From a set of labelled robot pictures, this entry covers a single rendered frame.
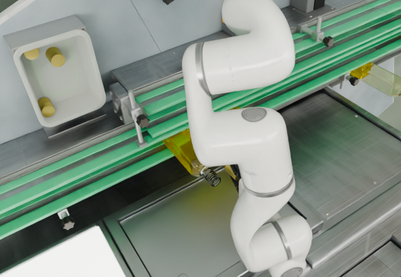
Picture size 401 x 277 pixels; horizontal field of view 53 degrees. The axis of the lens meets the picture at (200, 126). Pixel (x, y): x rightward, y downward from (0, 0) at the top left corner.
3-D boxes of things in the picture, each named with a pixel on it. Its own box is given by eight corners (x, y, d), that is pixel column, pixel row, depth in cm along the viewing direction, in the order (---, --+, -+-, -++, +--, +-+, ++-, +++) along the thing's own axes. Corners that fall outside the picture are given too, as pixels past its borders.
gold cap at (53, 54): (43, 49, 96) (48, 57, 94) (58, 44, 98) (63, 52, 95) (48, 62, 99) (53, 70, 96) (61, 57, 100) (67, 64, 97)
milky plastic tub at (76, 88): (34, 113, 106) (43, 131, 100) (1, 36, 91) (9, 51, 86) (96, 89, 112) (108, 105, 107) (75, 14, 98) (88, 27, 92)
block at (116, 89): (113, 113, 112) (123, 126, 107) (105, 85, 106) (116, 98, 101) (125, 108, 113) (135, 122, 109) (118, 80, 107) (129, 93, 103)
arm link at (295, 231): (269, 254, 71) (318, 233, 72) (246, 208, 79) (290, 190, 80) (276, 292, 81) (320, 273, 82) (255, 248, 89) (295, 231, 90)
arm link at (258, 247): (279, 150, 71) (293, 228, 83) (210, 178, 69) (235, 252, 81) (302, 181, 64) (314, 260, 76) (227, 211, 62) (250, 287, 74)
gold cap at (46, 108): (50, 108, 106) (55, 117, 103) (36, 109, 104) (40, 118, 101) (51, 97, 104) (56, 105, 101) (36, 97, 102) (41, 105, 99)
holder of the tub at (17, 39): (40, 127, 110) (49, 142, 104) (2, 35, 92) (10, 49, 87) (99, 104, 116) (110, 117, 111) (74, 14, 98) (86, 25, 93)
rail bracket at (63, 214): (51, 208, 110) (67, 242, 101) (43, 191, 106) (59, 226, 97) (65, 200, 111) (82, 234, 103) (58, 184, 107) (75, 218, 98)
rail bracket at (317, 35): (293, 31, 125) (325, 49, 116) (295, 9, 121) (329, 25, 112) (303, 28, 127) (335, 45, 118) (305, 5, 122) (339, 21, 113)
